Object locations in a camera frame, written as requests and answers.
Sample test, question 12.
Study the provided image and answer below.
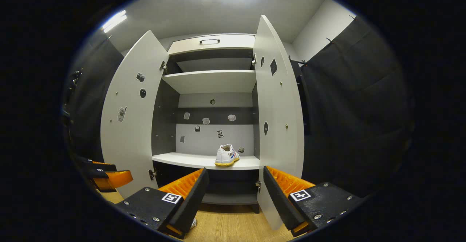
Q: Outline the shoe cabinet door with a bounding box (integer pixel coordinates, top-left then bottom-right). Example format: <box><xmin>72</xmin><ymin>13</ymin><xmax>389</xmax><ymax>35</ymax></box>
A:
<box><xmin>252</xmin><ymin>15</ymin><xmax>305</xmax><ymax>231</ymax></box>
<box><xmin>100</xmin><ymin>30</ymin><xmax>170</xmax><ymax>199</ymax></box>

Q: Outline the black backdrop cloth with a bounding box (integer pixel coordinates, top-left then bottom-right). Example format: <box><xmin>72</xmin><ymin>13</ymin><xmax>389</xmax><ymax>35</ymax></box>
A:
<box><xmin>60</xmin><ymin>15</ymin><xmax>415</xmax><ymax>199</ymax></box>

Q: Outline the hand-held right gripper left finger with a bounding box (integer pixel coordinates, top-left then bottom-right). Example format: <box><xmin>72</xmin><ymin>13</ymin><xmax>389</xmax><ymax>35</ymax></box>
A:
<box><xmin>116</xmin><ymin>167</ymin><xmax>210</xmax><ymax>239</ymax></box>

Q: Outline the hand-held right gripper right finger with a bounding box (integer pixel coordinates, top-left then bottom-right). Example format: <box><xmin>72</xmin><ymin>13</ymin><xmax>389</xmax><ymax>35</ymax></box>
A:
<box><xmin>263</xmin><ymin>166</ymin><xmax>364</xmax><ymax>238</ymax></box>

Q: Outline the small ceiling light panel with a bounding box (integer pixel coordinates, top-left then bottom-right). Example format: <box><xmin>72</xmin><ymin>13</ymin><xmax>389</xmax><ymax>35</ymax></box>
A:
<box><xmin>101</xmin><ymin>10</ymin><xmax>128</xmax><ymax>33</ymax></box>

